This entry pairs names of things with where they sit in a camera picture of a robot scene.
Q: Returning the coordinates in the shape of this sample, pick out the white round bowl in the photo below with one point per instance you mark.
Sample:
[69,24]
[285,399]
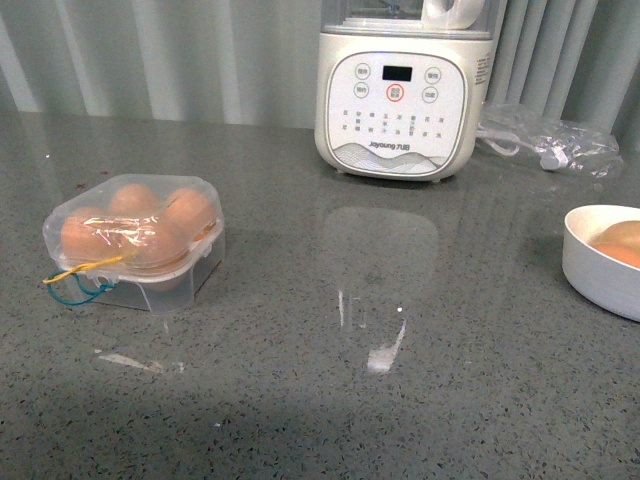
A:
[605,281]

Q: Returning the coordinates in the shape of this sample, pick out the blue rubber band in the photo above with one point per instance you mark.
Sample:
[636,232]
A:
[80,292]

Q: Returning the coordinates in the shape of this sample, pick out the pale egg at back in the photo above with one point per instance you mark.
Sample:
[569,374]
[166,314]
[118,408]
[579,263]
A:
[625,232]

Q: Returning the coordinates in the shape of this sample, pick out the yellow rubber band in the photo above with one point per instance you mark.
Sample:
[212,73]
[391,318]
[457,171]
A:
[56,277]

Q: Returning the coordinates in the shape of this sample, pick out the clear plastic bag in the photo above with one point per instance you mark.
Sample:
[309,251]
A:
[517,133]

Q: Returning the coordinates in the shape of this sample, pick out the brown egg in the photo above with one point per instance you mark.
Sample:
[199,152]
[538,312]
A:
[620,252]
[134,200]
[191,211]
[80,236]
[154,249]

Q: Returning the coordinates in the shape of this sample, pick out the white Joyoung blender appliance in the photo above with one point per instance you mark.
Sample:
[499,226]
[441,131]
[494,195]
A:
[401,84]

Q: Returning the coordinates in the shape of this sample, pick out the clear plastic egg box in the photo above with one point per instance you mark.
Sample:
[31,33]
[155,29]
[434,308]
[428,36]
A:
[202,256]

